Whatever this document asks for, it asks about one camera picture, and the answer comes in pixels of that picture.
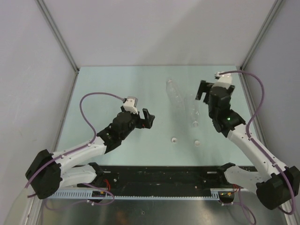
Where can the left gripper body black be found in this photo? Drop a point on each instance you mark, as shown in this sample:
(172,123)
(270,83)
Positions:
(134,123)

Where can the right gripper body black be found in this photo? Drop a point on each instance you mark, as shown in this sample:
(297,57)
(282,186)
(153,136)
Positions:
(211,113)

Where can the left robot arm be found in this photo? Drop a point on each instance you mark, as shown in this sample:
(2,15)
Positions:
(50,171)

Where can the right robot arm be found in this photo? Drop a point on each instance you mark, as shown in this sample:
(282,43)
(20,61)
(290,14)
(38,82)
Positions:
(274,183)

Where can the clear plastic bottle near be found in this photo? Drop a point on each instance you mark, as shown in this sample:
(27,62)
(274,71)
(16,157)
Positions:
(192,109)

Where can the clear plastic bottle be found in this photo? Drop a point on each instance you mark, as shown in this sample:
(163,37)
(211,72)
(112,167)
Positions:
(174,94)
(192,109)

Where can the clear plastic bottle far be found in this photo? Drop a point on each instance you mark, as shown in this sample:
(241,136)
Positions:
(174,94)

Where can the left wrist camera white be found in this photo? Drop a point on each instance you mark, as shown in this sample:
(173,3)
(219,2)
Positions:
(130,105)

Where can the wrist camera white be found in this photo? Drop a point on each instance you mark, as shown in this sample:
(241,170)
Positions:
(130,105)
(224,80)

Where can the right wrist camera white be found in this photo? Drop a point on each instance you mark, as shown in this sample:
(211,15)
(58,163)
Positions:
(224,80)

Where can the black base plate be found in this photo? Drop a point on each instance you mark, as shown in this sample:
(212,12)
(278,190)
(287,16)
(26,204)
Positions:
(160,179)

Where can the grey slotted cable duct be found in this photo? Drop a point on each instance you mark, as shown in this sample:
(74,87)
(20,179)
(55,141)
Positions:
(98,195)

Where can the right aluminium corner post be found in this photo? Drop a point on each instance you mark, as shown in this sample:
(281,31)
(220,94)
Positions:
(271,16)

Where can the aluminium corner post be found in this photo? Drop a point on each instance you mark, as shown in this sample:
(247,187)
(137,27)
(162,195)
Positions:
(56,33)
(271,16)

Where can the left aluminium corner post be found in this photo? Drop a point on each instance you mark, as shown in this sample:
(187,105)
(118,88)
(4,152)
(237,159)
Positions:
(56,33)

